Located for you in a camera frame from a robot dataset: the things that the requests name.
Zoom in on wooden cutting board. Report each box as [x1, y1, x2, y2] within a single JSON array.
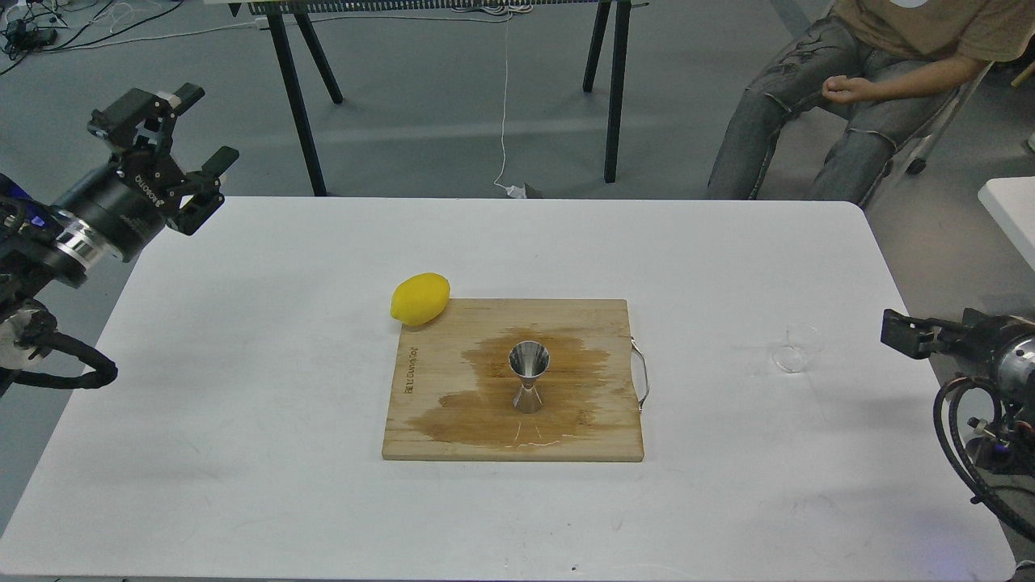
[[382, 298, 644, 462]]

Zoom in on white side table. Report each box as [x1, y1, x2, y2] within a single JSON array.
[[978, 177, 1034, 269]]

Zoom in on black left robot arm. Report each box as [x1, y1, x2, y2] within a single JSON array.
[[1, 82, 238, 390]]

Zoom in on tangled floor cables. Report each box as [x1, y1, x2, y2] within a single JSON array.
[[0, 0, 260, 78]]

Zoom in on steel double jigger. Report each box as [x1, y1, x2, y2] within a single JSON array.
[[508, 340, 551, 414]]

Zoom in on small clear glass cup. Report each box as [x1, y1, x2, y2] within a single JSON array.
[[771, 323, 825, 373]]

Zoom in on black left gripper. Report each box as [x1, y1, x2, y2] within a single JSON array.
[[55, 82, 239, 263]]

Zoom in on white hanging cable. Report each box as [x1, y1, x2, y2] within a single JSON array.
[[493, 12, 528, 200]]

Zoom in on white office chair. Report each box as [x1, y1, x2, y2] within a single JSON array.
[[882, 62, 995, 179]]

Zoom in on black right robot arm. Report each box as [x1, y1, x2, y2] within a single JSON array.
[[881, 308, 1034, 541]]

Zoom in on yellow lemon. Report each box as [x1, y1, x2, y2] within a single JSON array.
[[391, 272, 450, 327]]

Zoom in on seated person in brown shirt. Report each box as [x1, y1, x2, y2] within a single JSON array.
[[707, 1, 1034, 206]]

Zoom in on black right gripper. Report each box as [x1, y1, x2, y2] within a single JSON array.
[[881, 309, 1024, 377]]

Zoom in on black-legged background table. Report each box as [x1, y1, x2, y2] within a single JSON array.
[[228, 0, 648, 197]]

